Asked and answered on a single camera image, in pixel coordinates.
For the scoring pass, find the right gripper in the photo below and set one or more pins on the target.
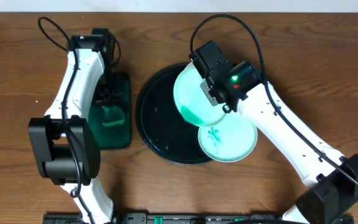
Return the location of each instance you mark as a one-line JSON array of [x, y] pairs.
[[210, 88]]

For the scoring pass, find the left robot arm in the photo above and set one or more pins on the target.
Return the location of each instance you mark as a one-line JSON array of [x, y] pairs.
[[65, 148]]

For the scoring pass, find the black rectangular water tray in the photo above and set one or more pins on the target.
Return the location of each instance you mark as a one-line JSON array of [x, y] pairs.
[[118, 136]]

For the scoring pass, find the mint plate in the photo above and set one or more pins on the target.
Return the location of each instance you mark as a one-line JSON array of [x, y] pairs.
[[191, 101], [231, 140]]

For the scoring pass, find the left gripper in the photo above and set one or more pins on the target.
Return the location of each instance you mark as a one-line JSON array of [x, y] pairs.
[[108, 94]]

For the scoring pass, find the green scouring sponge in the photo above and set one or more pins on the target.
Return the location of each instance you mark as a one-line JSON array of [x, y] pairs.
[[113, 115]]

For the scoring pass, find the black round tray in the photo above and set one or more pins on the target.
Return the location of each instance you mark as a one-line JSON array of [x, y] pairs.
[[161, 126]]

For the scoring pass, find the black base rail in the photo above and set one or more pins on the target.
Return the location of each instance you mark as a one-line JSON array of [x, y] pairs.
[[143, 218]]

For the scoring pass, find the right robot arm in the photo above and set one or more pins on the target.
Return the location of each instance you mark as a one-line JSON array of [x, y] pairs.
[[331, 178]]

